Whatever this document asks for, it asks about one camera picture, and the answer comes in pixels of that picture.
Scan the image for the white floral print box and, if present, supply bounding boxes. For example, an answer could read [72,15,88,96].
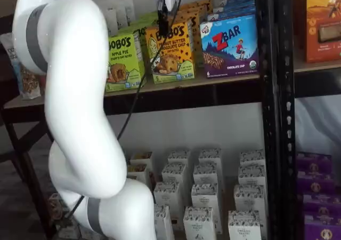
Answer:
[192,164,222,187]
[161,163,188,190]
[228,210,262,240]
[191,183,220,211]
[153,181,181,211]
[198,148,222,169]
[238,165,267,189]
[233,184,267,214]
[183,206,216,240]
[167,150,190,169]
[239,149,266,169]
[153,204,175,240]

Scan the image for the orange Bobo's snack box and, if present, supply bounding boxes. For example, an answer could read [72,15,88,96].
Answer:
[173,10,203,61]
[178,0,215,22]
[144,22,197,85]

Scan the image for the white granola pouch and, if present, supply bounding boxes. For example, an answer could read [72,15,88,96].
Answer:
[0,33,22,74]
[104,7,120,37]
[116,1,130,29]

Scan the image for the granola pouch with orange label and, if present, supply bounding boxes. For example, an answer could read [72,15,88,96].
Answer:
[19,62,46,100]

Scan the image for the wooden shelf board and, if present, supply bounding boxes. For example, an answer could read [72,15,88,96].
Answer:
[294,59,341,73]
[4,74,261,110]
[125,146,267,240]

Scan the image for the large orange snack box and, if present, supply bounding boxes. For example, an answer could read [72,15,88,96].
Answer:
[306,0,341,63]

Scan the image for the black metal shelving rack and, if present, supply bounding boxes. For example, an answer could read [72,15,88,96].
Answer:
[277,0,341,240]
[0,0,280,240]

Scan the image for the purple snack box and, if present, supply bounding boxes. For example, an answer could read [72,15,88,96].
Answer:
[296,151,332,173]
[304,218,341,240]
[297,171,336,196]
[302,193,341,220]

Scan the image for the green Bobo's snack box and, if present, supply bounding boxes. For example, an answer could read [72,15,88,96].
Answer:
[105,33,147,93]
[118,23,150,49]
[129,11,161,30]

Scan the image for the black cable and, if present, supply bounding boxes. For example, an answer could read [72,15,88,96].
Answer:
[68,0,185,217]

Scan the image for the white plastic sheet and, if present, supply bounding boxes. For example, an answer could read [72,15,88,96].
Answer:
[294,97,341,156]

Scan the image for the yellow white granola box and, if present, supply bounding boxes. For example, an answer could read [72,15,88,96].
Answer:
[126,164,149,189]
[129,151,153,169]

